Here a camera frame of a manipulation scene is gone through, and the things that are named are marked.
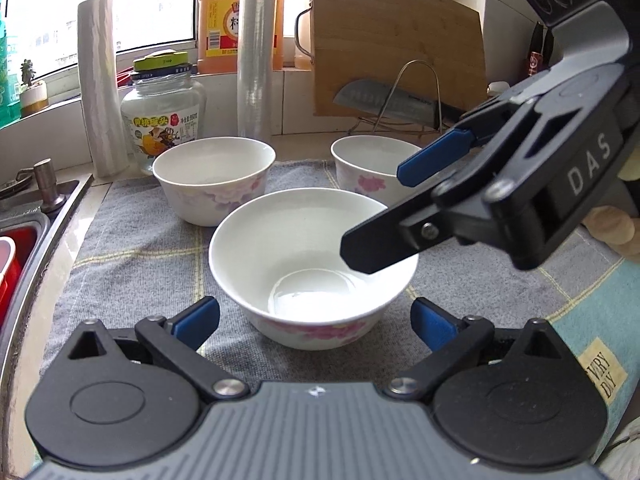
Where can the person's right hand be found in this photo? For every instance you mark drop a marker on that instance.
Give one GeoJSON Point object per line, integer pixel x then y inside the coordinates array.
{"type": "Point", "coordinates": [612, 232]}

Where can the metal sink knob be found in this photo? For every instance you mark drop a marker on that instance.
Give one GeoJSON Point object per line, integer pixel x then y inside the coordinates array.
{"type": "Point", "coordinates": [47, 185]}

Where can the orange cooking wine jug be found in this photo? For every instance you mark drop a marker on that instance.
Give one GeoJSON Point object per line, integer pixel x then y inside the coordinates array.
{"type": "Point", "coordinates": [217, 20]}

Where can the glass jar green lid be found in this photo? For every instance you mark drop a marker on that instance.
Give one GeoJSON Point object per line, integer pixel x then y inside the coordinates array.
{"type": "Point", "coordinates": [160, 120]}

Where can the bamboo cutting board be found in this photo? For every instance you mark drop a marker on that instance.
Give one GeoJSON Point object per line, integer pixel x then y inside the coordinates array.
{"type": "Point", "coordinates": [390, 25]}

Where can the green plastic bottle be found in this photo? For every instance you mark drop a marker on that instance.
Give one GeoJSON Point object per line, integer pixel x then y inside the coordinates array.
{"type": "Point", "coordinates": [7, 80]}

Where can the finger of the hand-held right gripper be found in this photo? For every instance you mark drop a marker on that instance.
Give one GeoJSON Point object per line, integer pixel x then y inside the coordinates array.
{"type": "Point", "coordinates": [432, 157]}
{"type": "Point", "coordinates": [380, 245]}

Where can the teal cloth with label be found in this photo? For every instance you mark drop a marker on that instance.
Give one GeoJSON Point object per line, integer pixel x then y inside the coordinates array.
{"type": "Point", "coordinates": [615, 320]}

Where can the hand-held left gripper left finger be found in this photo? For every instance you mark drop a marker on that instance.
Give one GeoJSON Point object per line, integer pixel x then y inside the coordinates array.
{"type": "Point", "coordinates": [197, 320]}

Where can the small potted plant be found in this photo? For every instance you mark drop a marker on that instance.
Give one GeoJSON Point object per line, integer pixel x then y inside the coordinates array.
{"type": "Point", "coordinates": [32, 92]}

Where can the red plastic container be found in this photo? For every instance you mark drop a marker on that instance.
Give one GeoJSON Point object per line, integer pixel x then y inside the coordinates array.
{"type": "Point", "coordinates": [125, 79]}

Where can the clear cling film roll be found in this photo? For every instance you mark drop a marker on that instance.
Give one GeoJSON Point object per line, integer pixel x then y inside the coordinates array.
{"type": "Point", "coordinates": [256, 60]}

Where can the dark glass bottle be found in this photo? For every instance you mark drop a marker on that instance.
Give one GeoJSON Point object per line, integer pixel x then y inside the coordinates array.
{"type": "Point", "coordinates": [536, 55]}

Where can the white paper roll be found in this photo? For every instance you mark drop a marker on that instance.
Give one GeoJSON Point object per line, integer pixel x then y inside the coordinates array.
{"type": "Point", "coordinates": [100, 90]}

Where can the steel kitchen cleaver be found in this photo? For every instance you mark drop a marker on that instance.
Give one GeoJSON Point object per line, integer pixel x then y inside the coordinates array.
{"type": "Point", "coordinates": [365, 97]}

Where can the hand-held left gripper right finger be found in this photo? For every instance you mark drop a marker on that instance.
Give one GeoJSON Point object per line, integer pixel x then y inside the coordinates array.
{"type": "Point", "coordinates": [435, 322]}

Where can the white bowl pink floral print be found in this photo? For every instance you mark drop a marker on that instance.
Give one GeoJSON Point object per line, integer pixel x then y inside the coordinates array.
{"type": "Point", "coordinates": [300, 240]}
{"type": "Point", "coordinates": [210, 180]}
{"type": "Point", "coordinates": [365, 170]}

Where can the stainless steel sink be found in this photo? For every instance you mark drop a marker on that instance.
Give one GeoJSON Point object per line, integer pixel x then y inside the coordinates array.
{"type": "Point", "coordinates": [30, 260]}

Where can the red plastic basin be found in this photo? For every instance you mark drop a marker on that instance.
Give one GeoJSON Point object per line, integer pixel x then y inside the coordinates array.
{"type": "Point", "coordinates": [10, 275]}

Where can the grey dish mat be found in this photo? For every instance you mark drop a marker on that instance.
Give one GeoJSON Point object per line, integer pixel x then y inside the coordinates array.
{"type": "Point", "coordinates": [150, 270]}

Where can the person's white jacket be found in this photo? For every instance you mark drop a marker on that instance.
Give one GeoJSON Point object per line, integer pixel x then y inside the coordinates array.
{"type": "Point", "coordinates": [627, 455]}

